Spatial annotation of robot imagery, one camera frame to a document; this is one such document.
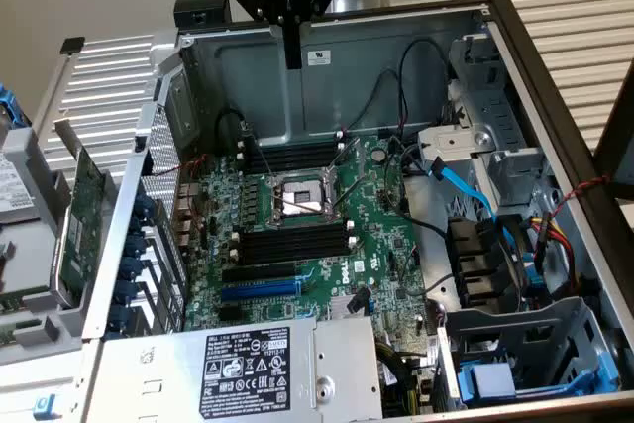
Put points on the black box device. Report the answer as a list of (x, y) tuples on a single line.
[(198, 7)]

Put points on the green graphics card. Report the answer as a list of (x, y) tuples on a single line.
[(86, 215)]

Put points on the short black expansion slot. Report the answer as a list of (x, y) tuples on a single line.
[(230, 313)]

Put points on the grey metal drive cage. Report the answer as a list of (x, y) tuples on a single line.
[(520, 324)]

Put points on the blue card retention latch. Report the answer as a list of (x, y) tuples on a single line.
[(131, 267), (135, 246), (144, 205), (137, 225), (126, 290), (120, 316)]

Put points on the round coin battery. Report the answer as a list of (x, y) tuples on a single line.
[(379, 154)]

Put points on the metal CPU socket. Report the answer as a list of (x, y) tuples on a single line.
[(302, 195)]

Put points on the blue expansion slot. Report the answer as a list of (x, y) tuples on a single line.
[(257, 290)]

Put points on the blue plastic bracket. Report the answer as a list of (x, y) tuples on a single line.
[(10, 101)]

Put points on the grey plastic parts rack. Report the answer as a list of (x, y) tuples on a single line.
[(49, 339)]

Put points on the dark framed panel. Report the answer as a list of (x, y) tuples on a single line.
[(621, 145)]

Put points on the blue plastic disk caddy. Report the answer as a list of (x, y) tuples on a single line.
[(490, 381)]

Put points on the silver power supply unit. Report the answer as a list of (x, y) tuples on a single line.
[(163, 368)]

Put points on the green Dell motherboard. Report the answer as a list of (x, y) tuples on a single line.
[(369, 225)]

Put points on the blue square push button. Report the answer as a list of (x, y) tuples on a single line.
[(44, 407)]

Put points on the silver chipset heatsink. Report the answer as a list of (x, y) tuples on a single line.
[(339, 309)]

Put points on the open metal PC case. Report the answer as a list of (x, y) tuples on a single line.
[(366, 46)]

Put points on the small black clip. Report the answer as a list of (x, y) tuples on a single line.
[(73, 44)]

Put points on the grey metal disk bay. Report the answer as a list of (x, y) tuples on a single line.
[(495, 116)]

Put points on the silver hard disk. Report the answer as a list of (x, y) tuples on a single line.
[(12, 185)]

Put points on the thin metal locking lever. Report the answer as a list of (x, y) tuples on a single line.
[(350, 193), (260, 155)]

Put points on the black RAM slot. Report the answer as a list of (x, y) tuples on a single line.
[(297, 230), (297, 166), (297, 254), (297, 152), (297, 159), (297, 246), (297, 146), (297, 238)]

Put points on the long black expansion slot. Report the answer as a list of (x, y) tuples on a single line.
[(257, 272)]

